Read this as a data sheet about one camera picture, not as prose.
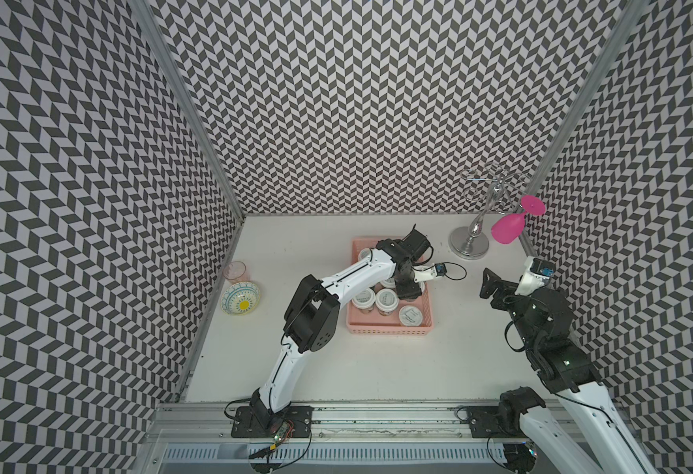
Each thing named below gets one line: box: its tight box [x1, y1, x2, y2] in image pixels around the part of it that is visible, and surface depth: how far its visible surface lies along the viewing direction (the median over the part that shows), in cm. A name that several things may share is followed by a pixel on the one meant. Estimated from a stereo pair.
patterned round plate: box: [220, 281, 261, 316], surface depth 95 cm
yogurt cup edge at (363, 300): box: [351, 288, 377, 315], surface depth 88 cm
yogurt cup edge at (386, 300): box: [375, 288, 400, 317], surface depth 89 cm
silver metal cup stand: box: [448, 162, 529, 260], surface depth 105 cm
